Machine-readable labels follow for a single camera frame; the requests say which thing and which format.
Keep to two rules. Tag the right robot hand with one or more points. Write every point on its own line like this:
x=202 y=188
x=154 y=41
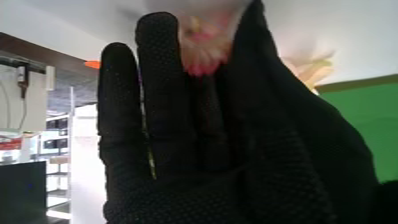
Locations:
x=236 y=160

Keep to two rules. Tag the pink yellow-centred flower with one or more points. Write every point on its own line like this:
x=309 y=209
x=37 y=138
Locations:
x=204 y=50

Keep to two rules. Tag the pale yellow flower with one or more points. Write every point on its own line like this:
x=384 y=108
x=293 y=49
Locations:
x=313 y=68

